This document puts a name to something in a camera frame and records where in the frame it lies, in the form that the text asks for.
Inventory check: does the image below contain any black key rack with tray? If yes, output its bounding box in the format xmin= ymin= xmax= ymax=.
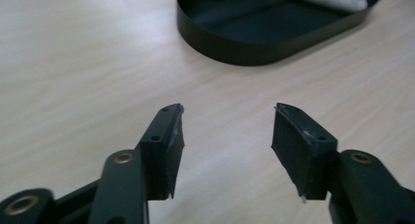
xmin=175 ymin=0 xmax=383 ymax=67

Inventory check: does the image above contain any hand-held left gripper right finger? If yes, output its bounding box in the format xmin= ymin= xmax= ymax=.
xmin=270 ymin=102 xmax=415 ymax=224

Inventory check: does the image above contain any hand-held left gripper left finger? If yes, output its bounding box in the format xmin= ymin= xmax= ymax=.
xmin=87 ymin=103 xmax=186 ymax=224

